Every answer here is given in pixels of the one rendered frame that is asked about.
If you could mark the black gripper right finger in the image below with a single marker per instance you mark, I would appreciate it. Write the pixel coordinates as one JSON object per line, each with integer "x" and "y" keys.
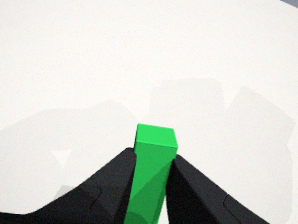
{"x": 192, "y": 198}

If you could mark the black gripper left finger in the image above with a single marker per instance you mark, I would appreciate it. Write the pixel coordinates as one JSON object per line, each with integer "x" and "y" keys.
{"x": 102, "y": 199}

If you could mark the green rectangular post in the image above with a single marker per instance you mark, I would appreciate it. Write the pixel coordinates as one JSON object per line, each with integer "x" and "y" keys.
{"x": 155, "y": 148}

